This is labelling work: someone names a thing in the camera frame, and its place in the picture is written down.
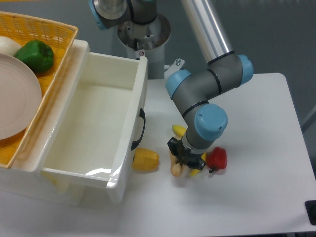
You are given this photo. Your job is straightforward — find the green bell pepper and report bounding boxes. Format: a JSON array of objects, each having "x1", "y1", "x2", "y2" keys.
[{"x1": 15, "y1": 40, "x2": 54, "y2": 73}]

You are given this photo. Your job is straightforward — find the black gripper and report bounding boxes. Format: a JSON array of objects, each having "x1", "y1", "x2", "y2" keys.
[{"x1": 167, "y1": 137, "x2": 206, "y2": 170}]

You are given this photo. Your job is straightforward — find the black drawer handle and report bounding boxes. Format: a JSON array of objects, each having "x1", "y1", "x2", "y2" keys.
[{"x1": 131, "y1": 108, "x2": 146, "y2": 151}]

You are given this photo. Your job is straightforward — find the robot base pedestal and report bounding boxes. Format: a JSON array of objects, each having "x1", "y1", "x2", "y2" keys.
[{"x1": 118, "y1": 13, "x2": 171, "y2": 79}]

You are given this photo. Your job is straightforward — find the black corner object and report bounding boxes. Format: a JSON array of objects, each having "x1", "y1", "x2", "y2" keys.
[{"x1": 305, "y1": 200, "x2": 316, "y2": 226}]

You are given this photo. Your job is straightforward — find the yellow woven basket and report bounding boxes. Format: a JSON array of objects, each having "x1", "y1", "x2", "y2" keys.
[{"x1": 0, "y1": 11, "x2": 78, "y2": 168}]

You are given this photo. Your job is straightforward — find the red bell pepper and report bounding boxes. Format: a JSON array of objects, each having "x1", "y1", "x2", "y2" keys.
[{"x1": 206, "y1": 147, "x2": 228, "y2": 174}]

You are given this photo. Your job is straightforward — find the triangle bread slice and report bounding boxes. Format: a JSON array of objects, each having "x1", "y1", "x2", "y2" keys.
[{"x1": 169, "y1": 151, "x2": 185, "y2": 177}]

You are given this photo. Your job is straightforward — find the white plastic drawer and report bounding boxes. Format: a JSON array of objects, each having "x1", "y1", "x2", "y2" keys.
[{"x1": 42, "y1": 53, "x2": 148, "y2": 202}]

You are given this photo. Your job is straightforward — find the white drawer cabinet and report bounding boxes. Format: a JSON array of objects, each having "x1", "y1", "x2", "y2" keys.
[{"x1": 0, "y1": 39, "x2": 90, "y2": 205}]

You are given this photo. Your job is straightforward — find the yellow banana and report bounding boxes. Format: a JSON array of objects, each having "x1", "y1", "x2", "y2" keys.
[{"x1": 172, "y1": 124, "x2": 207, "y2": 177}]

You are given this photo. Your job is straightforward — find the yellow bell pepper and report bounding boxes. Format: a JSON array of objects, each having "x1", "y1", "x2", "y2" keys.
[{"x1": 132, "y1": 148, "x2": 159, "y2": 171}]

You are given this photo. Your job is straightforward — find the pink round plate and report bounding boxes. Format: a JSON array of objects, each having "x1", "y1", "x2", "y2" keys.
[{"x1": 0, "y1": 54, "x2": 42, "y2": 139}]

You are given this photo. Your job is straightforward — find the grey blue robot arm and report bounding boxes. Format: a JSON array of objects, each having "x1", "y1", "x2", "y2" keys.
[{"x1": 89, "y1": 0, "x2": 254, "y2": 170}]

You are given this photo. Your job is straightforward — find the white onion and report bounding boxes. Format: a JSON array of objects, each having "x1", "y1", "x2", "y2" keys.
[{"x1": 0, "y1": 36, "x2": 22, "y2": 56}]

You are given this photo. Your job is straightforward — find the metal mounting bracket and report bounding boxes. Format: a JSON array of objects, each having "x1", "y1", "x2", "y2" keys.
[{"x1": 164, "y1": 58, "x2": 186, "y2": 79}]

